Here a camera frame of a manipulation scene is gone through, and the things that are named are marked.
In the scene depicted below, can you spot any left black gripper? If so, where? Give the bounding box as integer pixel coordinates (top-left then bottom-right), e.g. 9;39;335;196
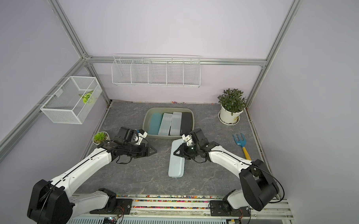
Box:
123;142;157;158

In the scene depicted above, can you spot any light blue pencil case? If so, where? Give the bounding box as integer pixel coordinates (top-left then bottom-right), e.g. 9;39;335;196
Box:
168;139;185;178

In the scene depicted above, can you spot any black pencil case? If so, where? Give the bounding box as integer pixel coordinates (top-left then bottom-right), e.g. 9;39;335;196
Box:
180;112;193;135

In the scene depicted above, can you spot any clear pencil case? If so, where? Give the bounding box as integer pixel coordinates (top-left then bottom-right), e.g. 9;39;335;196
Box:
169;112;182;136
158;113;172;136

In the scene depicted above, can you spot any teal ribbed pencil case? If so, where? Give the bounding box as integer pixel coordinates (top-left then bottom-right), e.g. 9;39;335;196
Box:
148;112;163;135

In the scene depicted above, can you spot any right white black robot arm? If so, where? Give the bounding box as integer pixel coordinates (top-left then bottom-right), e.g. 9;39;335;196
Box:
172;141;280;212

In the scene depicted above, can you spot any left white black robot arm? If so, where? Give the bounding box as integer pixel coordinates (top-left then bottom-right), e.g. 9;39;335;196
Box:
27;140;157;224

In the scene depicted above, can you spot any small potted succulent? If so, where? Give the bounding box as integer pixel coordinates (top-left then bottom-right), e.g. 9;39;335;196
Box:
92;131;109;145

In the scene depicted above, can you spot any blue yellow garden fork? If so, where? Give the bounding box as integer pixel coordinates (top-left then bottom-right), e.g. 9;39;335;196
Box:
233;134;251;160

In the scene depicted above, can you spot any large potted green plant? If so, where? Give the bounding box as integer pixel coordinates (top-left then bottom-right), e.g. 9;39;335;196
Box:
218;89;247;126

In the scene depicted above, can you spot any green leaf toy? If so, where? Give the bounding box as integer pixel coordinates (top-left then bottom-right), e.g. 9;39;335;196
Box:
79;90;94;104

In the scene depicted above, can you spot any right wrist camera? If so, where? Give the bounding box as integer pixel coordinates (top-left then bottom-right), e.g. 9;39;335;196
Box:
182;128;209;147

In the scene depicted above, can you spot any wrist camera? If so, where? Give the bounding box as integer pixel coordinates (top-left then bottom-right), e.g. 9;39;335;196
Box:
182;128;209;147
113;127;148;146

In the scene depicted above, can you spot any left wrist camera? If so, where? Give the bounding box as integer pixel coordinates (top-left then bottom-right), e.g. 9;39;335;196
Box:
113;127;148;146

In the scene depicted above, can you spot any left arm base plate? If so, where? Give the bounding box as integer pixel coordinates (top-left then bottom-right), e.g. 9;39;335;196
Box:
90;198;133;215

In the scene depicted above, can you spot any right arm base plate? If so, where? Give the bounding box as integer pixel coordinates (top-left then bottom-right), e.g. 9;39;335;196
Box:
208;200;251;218

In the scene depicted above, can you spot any aluminium rail frame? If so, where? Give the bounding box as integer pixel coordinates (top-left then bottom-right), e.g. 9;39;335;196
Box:
66;196;295;224

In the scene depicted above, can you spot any white mesh wall basket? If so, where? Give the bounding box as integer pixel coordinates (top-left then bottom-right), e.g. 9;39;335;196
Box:
40;76;102;124

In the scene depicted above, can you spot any long white wire wall basket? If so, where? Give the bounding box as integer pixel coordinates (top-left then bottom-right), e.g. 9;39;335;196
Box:
111;54;201;88

